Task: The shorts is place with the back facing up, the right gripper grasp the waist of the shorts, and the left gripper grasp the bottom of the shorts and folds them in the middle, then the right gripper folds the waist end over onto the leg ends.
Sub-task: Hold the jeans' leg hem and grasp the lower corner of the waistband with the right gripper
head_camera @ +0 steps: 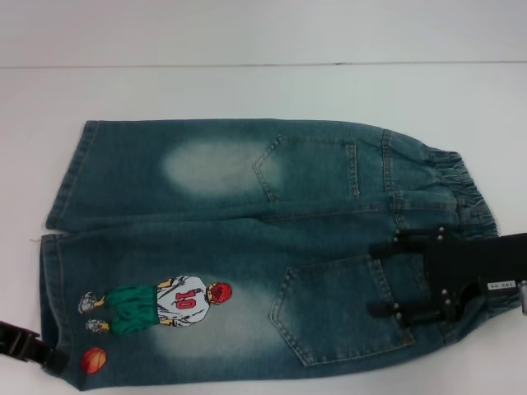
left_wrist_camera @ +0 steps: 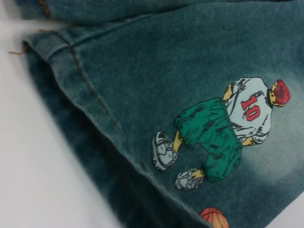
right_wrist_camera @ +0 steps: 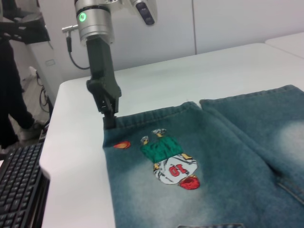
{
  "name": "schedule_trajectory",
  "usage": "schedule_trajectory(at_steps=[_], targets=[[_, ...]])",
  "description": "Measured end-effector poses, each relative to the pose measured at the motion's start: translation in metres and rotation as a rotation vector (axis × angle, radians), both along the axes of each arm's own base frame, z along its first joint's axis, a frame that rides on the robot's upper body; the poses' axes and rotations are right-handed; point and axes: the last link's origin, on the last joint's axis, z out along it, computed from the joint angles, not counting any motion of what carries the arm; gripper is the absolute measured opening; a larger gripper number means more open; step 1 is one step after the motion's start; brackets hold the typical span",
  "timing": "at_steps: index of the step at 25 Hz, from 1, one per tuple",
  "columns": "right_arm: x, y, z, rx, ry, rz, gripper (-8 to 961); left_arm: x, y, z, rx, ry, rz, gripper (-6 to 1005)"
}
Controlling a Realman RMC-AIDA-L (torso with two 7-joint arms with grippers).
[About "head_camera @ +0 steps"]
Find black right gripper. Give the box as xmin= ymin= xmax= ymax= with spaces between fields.
xmin=366 ymin=225 xmax=527 ymax=327

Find blue denim shorts with print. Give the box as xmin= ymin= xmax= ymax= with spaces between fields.
xmin=27 ymin=118 xmax=520 ymax=395

